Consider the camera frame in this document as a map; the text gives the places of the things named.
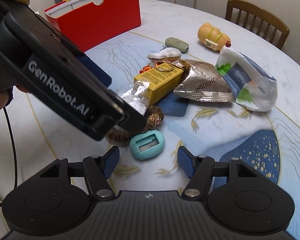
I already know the gold brown scrunchie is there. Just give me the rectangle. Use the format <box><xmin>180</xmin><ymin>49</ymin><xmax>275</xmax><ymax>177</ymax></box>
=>
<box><xmin>107</xmin><ymin>105</ymin><xmax>165</xmax><ymax>144</ymax></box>

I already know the silver white foil sachet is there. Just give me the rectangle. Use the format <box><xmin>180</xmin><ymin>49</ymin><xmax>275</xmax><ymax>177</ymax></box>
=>
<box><xmin>116</xmin><ymin>81</ymin><xmax>150</xmax><ymax>115</ymax></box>

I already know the silver foil snack packet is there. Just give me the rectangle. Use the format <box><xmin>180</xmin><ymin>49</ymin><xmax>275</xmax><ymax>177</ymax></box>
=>
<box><xmin>173</xmin><ymin>59</ymin><xmax>235</xmax><ymax>102</ymax></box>

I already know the teal pencil sharpener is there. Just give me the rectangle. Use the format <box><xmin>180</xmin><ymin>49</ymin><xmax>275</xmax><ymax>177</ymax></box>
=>
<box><xmin>129</xmin><ymin>130</ymin><xmax>165</xmax><ymax>160</ymax></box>

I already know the red white cardboard box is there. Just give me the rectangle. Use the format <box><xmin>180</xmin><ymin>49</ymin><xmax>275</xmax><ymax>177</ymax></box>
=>
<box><xmin>44</xmin><ymin>0</ymin><xmax>141</xmax><ymax>52</ymax></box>

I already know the blue patterned table mat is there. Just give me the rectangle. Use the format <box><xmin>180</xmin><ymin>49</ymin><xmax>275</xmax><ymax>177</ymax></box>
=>
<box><xmin>20</xmin><ymin>32</ymin><xmax>300</xmax><ymax>239</ymax></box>

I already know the yellow cardboard box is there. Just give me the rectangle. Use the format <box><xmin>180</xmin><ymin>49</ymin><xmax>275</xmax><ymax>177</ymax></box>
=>
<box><xmin>134</xmin><ymin>61</ymin><xmax>184</xmax><ymax>105</ymax></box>

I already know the white blue tissue pack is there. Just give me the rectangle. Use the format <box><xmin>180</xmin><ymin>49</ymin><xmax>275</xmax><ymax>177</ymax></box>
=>
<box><xmin>216</xmin><ymin>47</ymin><xmax>277</xmax><ymax>112</ymax></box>

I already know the grey green soap bar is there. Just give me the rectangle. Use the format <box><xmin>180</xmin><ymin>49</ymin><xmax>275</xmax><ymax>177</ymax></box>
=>
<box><xmin>165</xmin><ymin>37</ymin><xmax>189</xmax><ymax>54</ymax></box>

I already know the orange capybara squishy toy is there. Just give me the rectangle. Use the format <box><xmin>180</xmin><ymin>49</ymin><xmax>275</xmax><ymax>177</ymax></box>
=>
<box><xmin>197</xmin><ymin>22</ymin><xmax>231</xmax><ymax>51</ymax></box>

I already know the brown wooden chair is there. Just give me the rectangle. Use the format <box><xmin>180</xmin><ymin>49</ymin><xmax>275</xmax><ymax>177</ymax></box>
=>
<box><xmin>225</xmin><ymin>0</ymin><xmax>290</xmax><ymax>49</ymax></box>

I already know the black cable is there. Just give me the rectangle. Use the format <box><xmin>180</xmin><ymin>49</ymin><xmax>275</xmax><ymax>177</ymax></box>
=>
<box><xmin>0</xmin><ymin>106</ymin><xmax>19</xmax><ymax>209</ymax></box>

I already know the orange red rubber keychain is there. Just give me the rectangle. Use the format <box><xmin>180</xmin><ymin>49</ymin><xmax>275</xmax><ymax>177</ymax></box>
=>
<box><xmin>139</xmin><ymin>64</ymin><xmax>152</xmax><ymax>74</ymax></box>

